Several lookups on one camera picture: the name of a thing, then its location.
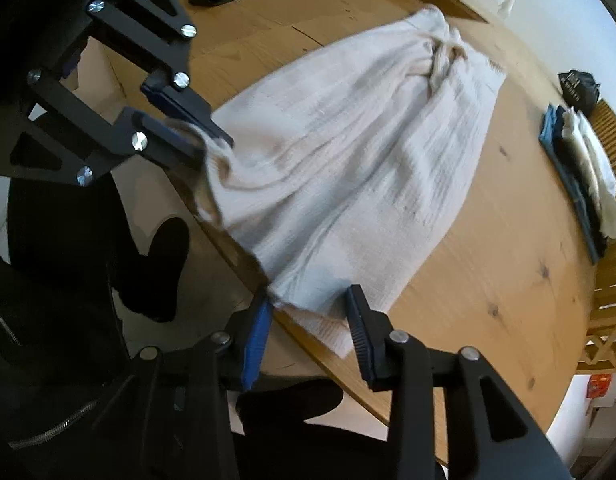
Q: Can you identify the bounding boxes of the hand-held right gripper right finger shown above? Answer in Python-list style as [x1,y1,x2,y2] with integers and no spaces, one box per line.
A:
[344,285,572,480]

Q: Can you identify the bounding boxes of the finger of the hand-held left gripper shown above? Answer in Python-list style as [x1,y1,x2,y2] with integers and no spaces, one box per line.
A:
[86,0,235,147]
[8,66,209,188]

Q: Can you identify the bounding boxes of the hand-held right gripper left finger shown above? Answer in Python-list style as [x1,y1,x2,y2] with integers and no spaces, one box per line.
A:
[55,295,273,480]

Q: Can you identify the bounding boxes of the cream drawstring pants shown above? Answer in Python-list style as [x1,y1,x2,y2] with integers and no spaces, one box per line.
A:
[195,4,508,359]

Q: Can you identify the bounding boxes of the red box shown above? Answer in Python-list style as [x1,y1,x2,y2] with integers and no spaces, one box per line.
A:
[584,373,614,401]

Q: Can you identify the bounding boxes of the wooden slat partition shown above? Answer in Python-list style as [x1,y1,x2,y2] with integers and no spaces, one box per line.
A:
[575,99,616,376]

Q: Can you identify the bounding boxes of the black folded garment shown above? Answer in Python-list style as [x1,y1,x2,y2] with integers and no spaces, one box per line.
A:
[555,135,609,256]

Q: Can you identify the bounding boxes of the white folded garment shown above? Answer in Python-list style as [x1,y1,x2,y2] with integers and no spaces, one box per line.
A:
[562,109,587,144]

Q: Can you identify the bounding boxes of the black drawstring bag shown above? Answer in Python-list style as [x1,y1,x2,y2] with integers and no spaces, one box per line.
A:
[558,70,603,114]

